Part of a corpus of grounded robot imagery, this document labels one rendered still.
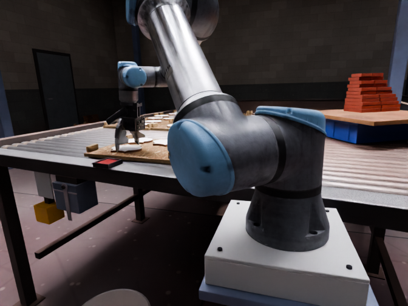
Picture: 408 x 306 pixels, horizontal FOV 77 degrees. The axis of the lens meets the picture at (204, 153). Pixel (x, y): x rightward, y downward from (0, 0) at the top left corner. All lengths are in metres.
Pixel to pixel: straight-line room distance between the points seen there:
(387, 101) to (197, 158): 1.47
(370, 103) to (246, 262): 1.31
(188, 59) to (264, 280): 0.38
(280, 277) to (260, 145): 0.20
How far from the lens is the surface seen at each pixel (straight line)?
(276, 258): 0.45
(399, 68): 2.69
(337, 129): 1.45
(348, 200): 0.73
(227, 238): 0.50
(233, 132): 0.36
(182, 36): 0.51
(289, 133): 0.41
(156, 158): 0.98
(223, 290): 0.48
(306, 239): 0.47
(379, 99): 1.68
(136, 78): 0.96
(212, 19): 0.71
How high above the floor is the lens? 1.19
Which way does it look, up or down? 14 degrees down
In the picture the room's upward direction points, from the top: 2 degrees counter-clockwise
